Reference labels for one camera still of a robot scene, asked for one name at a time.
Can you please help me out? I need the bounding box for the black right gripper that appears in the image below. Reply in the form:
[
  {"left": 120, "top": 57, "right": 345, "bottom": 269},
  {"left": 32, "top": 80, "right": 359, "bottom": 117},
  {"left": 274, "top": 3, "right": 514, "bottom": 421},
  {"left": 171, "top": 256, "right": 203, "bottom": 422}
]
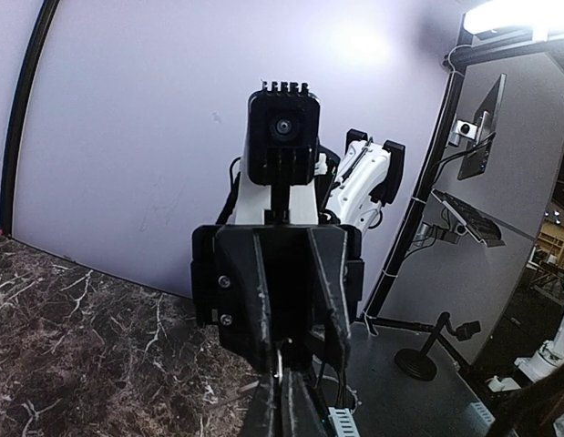
[{"left": 190, "top": 224, "right": 364, "bottom": 374}]

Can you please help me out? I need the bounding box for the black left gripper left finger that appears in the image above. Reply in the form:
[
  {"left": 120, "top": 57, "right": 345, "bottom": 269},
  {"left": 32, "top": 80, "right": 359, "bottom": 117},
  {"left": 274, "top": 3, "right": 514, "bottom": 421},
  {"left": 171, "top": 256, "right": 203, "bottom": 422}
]
[{"left": 242, "top": 355, "right": 280, "bottom": 437}]

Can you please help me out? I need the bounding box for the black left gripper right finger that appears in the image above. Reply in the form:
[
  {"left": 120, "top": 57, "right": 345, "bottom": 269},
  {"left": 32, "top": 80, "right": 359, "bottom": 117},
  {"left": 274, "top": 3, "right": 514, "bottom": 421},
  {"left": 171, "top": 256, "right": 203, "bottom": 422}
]
[{"left": 281, "top": 367, "right": 327, "bottom": 437}]

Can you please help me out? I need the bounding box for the metal keyring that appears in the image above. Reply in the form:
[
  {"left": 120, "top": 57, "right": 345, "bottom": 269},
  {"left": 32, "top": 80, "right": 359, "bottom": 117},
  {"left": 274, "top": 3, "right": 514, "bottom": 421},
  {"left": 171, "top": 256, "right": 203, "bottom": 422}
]
[{"left": 275, "top": 337, "right": 292, "bottom": 384}]

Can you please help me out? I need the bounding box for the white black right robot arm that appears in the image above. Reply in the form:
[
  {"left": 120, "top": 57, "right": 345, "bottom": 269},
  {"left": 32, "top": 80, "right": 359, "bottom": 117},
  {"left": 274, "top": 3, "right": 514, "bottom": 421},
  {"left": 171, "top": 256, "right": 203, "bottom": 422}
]
[{"left": 190, "top": 130, "right": 405, "bottom": 373}]

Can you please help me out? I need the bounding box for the tilted monitor on arm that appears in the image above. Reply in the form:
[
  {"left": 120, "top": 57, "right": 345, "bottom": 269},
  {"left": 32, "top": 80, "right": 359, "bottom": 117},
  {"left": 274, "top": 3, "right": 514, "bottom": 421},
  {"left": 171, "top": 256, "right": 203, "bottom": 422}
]
[{"left": 457, "top": 73, "right": 507, "bottom": 180}]

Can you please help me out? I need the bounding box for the keyboard on arm tray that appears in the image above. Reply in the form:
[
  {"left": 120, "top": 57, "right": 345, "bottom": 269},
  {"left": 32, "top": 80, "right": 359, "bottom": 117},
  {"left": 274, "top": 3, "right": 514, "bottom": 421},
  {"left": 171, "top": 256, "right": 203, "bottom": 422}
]
[{"left": 431, "top": 188, "right": 506, "bottom": 248}]

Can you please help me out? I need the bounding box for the black round-base stand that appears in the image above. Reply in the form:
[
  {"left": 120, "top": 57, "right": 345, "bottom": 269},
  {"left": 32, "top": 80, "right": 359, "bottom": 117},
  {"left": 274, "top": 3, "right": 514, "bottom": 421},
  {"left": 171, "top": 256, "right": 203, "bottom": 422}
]
[{"left": 394, "top": 311, "right": 481, "bottom": 381}]

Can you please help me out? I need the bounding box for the white slotted cable duct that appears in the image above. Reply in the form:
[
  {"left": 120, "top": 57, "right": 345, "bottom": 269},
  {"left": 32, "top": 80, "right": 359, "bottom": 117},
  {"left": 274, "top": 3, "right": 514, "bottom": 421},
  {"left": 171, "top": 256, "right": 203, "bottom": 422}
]
[{"left": 329, "top": 407, "right": 360, "bottom": 437}]

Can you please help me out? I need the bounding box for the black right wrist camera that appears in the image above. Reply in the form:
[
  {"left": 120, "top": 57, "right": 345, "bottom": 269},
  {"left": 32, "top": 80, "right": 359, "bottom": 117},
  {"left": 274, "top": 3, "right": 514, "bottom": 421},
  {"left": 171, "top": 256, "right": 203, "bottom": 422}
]
[{"left": 246, "top": 82, "right": 320, "bottom": 186}]

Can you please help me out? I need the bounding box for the small webcam on mount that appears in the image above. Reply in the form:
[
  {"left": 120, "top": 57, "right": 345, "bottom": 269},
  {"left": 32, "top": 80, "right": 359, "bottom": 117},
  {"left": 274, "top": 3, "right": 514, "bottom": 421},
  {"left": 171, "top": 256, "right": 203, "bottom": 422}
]
[{"left": 447, "top": 120, "right": 478, "bottom": 147}]

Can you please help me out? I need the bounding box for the black frame post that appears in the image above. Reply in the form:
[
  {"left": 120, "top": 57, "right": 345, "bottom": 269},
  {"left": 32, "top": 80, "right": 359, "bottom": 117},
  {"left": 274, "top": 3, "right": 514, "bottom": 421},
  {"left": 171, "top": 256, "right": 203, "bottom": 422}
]
[{"left": 0, "top": 0, "right": 60, "bottom": 238}]

